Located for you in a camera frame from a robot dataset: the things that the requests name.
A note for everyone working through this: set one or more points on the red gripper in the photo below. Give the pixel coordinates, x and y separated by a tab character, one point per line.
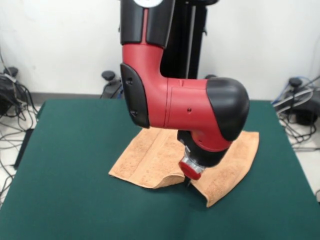
190	171

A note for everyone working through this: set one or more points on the tan terry towel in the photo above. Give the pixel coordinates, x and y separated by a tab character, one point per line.
150	160

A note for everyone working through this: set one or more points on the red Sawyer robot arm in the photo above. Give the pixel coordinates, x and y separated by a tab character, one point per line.
175	105

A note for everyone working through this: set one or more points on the black round knob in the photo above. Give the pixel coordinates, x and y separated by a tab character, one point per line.
108	75
10	71
295	82
211	75

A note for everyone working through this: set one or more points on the dark green table cloth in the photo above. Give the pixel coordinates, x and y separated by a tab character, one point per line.
75	162

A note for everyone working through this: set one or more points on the dark grey stand base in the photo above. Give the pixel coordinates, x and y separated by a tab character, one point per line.
305	112
3	100

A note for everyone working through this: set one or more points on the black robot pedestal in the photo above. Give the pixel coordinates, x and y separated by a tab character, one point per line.
185	37

